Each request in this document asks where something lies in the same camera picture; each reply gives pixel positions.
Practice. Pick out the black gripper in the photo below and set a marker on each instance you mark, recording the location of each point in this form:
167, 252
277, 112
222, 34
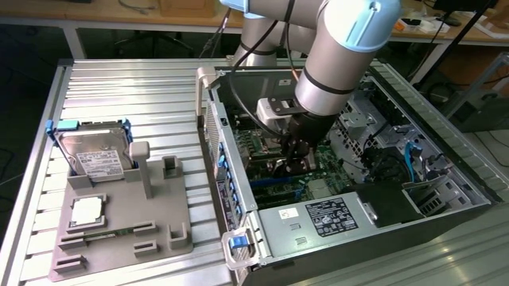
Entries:
308, 128

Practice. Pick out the black equipment box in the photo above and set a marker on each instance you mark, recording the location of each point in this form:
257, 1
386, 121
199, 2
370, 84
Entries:
485, 113

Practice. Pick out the black stand pole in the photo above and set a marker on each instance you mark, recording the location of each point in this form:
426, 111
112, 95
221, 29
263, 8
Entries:
461, 29

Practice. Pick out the green RAM stick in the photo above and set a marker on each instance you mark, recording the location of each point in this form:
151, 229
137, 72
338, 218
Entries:
111, 233

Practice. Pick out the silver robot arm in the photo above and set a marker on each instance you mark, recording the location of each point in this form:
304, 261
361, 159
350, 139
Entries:
334, 68

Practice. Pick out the black expansion slot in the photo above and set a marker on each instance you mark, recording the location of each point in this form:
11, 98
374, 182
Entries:
274, 195

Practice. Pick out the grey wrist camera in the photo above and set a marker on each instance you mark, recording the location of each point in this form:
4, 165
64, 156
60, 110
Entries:
269, 117

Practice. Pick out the green motherboard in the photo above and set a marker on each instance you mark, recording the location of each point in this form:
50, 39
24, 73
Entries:
330, 172

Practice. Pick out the white desk object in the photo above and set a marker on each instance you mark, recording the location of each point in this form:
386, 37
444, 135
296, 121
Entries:
421, 25

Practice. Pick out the black open PC case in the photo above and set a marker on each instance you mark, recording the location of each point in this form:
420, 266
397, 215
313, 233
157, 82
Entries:
389, 256

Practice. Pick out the cardboard box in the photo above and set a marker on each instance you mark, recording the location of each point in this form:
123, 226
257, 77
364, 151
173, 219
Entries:
187, 7

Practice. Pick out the blue expansion slot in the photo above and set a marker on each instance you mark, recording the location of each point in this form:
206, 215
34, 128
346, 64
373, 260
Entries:
270, 181

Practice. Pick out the silver hard disk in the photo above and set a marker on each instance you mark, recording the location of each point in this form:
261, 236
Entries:
95, 155

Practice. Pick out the silver chipset heatsink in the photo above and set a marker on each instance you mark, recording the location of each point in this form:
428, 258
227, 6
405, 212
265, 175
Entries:
318, 187

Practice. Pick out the blue case latch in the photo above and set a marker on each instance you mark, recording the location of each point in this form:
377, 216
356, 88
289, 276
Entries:
238, 242

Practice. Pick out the wooden desk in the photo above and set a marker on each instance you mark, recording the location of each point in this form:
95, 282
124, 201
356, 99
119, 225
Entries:
99, 9

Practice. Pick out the aluminium frame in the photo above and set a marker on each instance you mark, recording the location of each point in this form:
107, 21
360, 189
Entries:
480, 83

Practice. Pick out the silver CPU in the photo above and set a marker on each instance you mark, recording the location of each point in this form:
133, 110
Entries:
87, 211

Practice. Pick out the grey power supply unit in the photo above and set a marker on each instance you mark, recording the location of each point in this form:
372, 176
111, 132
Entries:
286, 235

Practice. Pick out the black monitor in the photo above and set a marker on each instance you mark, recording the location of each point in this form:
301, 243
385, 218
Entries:
465, 4

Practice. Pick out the silver disk bay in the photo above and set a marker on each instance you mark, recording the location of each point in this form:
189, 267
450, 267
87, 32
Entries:
358, 119

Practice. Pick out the office chair base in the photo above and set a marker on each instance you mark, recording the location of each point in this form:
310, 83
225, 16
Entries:
159, 35

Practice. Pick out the blue disk carrier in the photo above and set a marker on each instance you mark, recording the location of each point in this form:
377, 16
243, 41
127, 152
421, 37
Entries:
66, 125

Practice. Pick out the grey parts rack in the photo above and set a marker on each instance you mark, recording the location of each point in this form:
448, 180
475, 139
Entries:
119, 208

